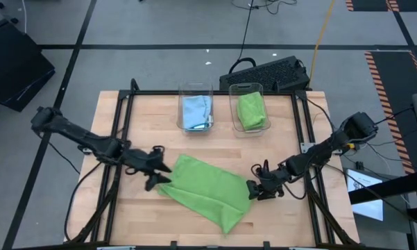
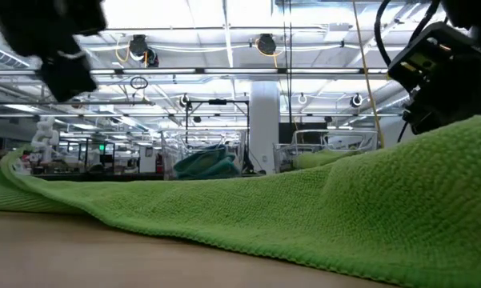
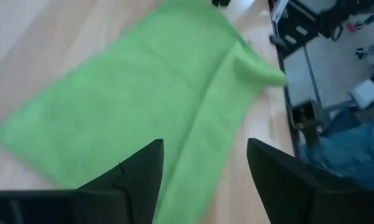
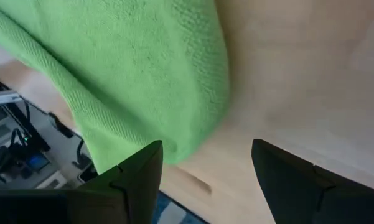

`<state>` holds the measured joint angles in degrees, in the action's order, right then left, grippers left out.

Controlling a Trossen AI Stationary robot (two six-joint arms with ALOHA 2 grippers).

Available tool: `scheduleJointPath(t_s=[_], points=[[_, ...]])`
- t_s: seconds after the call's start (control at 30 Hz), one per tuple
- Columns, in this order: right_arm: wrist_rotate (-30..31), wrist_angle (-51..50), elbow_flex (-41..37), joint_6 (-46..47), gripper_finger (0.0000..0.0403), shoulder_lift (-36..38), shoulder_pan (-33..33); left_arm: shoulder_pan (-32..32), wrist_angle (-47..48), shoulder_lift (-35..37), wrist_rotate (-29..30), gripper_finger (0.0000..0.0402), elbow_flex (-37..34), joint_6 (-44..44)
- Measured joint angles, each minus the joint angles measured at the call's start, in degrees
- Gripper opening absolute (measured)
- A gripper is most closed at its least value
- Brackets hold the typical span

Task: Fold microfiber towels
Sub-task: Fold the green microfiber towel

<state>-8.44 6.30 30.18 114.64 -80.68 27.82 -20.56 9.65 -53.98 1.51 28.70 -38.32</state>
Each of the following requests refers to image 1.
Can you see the green microfiber towel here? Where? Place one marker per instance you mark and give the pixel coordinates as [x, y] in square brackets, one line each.
[208, 191]
[251, 111]

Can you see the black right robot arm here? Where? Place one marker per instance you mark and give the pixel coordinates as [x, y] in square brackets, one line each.
[326, 149]

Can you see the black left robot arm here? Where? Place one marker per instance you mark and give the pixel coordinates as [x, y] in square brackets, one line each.
[83, 139]

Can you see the white display screen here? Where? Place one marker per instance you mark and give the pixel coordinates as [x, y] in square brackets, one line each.
[369, 208]

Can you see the small yellow plug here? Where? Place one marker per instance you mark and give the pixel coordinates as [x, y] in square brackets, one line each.
[350, 146]

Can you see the black table edge bracket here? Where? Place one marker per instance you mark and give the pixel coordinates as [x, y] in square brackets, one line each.
[173, 244]

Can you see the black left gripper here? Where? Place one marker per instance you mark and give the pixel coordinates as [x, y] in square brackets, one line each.
[140, 161]

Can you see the black equipment case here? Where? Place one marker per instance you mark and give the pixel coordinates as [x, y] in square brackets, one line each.
[14, 69]

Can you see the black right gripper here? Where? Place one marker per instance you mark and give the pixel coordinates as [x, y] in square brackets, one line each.
[272, 180]

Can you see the black stand beam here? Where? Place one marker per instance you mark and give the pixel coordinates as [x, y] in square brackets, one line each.
[402, 184]

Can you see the black hazard-striped floor mat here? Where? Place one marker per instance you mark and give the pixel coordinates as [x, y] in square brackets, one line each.
[371, 4]
[395, 90]

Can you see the clear plastic bin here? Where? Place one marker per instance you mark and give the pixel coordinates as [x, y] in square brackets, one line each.
[234, 114]
[180, 114]

